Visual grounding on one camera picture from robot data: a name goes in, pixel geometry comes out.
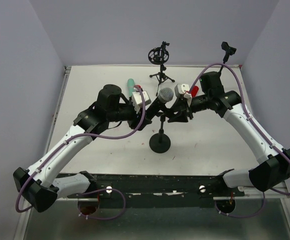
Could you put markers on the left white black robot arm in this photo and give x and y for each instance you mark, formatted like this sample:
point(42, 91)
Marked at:
point(39, 185)

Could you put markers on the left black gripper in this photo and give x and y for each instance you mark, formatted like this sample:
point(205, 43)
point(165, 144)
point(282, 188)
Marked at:
point(137, 120)

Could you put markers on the short black round-base stand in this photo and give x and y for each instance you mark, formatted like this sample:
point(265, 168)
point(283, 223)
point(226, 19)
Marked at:
point(159, 142)

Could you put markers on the black tripod shock mount stand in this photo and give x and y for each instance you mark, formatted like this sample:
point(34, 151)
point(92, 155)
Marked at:
point(159, 56)

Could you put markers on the mint green microphone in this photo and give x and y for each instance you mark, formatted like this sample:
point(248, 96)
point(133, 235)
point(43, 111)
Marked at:
point(130, 86)

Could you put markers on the black mounting base plate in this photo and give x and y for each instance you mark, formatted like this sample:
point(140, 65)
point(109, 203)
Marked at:
point(156, 191)

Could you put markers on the black microphone silver grille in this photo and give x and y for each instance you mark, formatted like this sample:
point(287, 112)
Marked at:
point(164, 96)

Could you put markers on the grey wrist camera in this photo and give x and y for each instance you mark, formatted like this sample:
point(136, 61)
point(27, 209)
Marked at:
point(183, 91)
point(138, 101)

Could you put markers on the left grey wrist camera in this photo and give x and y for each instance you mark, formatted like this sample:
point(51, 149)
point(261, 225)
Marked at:
point(138, 101)

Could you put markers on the tall black round-base stand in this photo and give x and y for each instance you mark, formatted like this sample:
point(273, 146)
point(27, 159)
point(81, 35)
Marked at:
point(229, 51)

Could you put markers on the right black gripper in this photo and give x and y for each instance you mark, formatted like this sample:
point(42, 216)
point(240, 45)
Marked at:
point(188, 110)

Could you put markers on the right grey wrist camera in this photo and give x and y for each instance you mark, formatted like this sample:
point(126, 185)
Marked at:
point(183, 91)

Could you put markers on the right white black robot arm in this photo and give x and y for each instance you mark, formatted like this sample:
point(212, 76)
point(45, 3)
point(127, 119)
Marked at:
point(273, 159)

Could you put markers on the red microphone grey grille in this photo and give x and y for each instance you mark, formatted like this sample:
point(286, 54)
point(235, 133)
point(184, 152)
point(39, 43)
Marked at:
point(194, 91)

